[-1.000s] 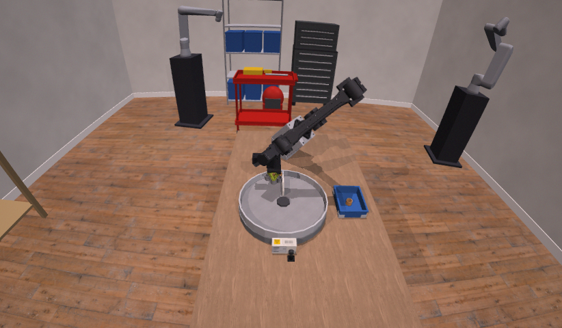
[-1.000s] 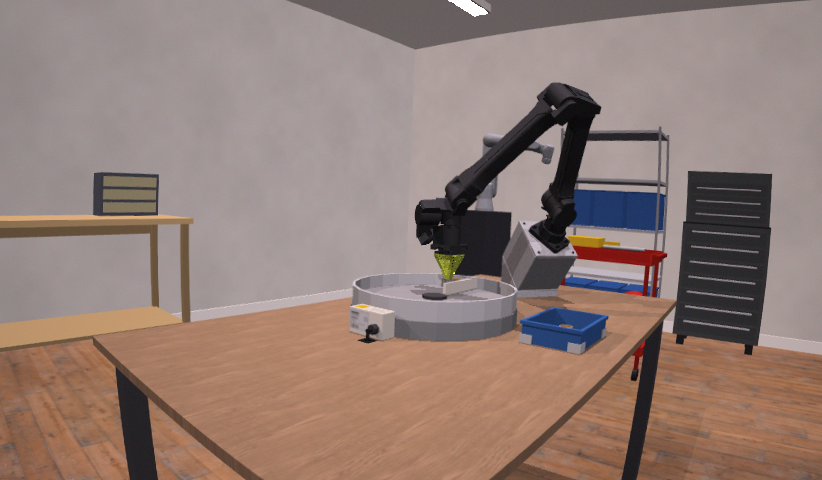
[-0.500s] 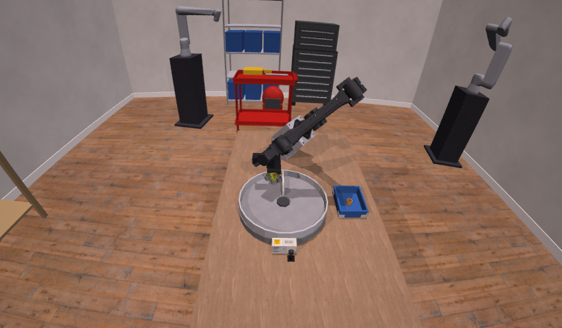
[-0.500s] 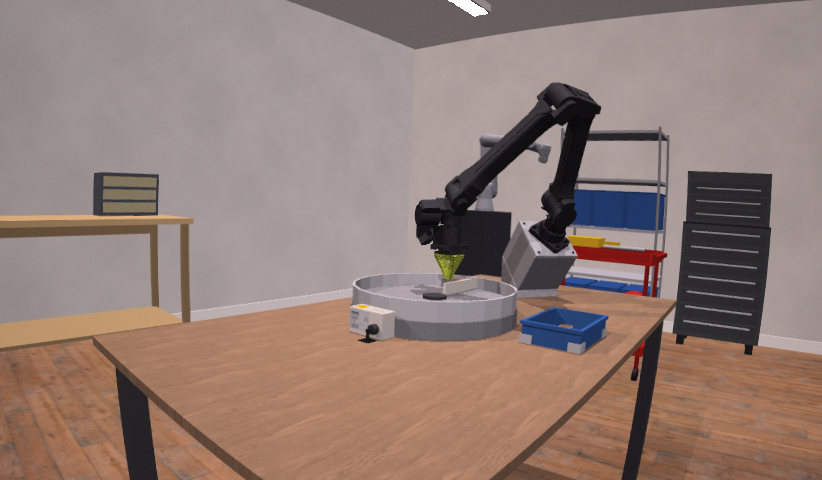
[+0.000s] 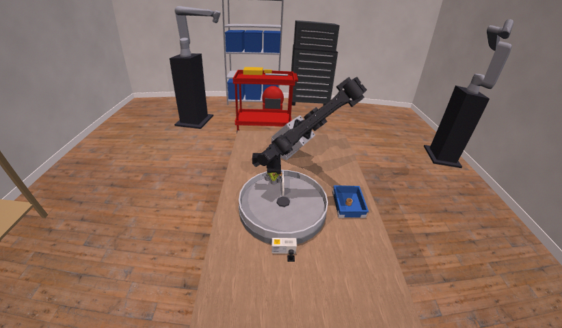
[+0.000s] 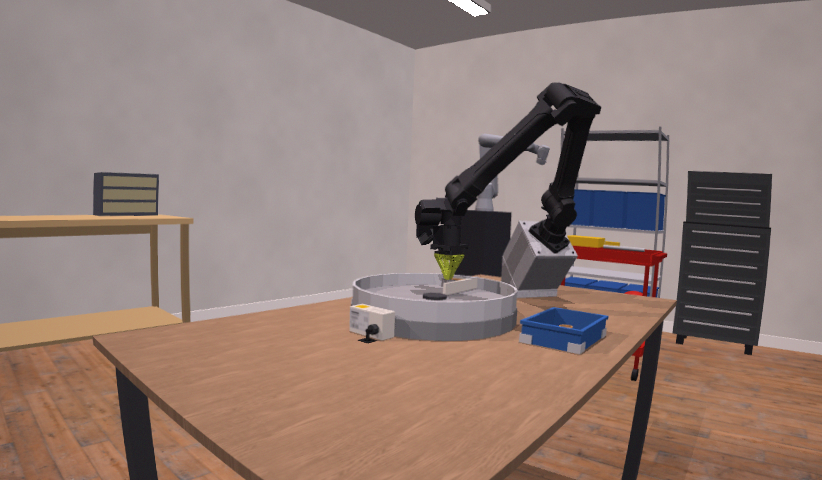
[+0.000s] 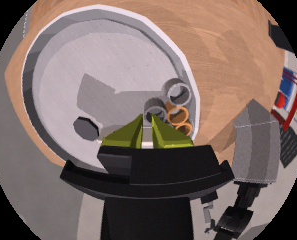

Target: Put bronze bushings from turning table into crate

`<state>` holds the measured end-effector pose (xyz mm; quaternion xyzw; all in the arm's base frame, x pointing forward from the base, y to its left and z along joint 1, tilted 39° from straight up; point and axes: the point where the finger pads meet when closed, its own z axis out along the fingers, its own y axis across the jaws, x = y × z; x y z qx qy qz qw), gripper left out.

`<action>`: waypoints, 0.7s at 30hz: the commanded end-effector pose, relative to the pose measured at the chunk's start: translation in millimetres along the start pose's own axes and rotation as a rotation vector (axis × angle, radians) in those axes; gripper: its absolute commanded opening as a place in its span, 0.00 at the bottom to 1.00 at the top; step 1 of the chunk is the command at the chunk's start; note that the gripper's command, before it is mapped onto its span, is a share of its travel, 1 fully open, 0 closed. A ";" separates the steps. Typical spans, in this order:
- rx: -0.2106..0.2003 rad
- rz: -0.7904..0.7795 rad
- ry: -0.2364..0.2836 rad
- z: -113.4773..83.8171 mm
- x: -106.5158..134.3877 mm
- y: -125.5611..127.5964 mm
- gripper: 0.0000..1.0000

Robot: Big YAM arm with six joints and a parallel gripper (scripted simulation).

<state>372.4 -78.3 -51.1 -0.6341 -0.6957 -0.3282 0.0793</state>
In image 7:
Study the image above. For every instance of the bronze bushing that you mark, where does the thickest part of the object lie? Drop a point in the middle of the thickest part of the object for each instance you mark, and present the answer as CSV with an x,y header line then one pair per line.
x,y
185,129
178,118

